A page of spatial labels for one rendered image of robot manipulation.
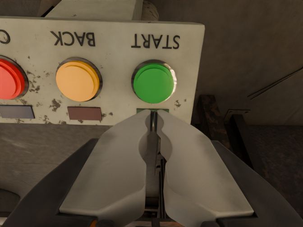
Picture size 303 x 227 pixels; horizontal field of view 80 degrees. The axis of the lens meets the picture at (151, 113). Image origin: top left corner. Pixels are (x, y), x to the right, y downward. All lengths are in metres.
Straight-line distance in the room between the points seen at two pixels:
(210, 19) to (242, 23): 0.13
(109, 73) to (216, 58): 0.77
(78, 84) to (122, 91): 0.04
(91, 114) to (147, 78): 0.08
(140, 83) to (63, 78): 0.07
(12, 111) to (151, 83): 0.16
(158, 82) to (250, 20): 0.74
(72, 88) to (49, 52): 0.04
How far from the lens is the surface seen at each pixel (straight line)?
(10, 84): 0.22
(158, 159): 1.45
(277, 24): 0.94
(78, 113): 0.22
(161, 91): 0.18
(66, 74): 0.19
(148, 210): 2.51
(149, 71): 0.17
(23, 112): 0.24
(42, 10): 0.88
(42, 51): 0.21
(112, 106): 0.20
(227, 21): 0.85
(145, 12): 0.67
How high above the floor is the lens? 0.75
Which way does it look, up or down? 42 degrees down
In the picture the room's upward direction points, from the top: 179 degrees counter-clockwise
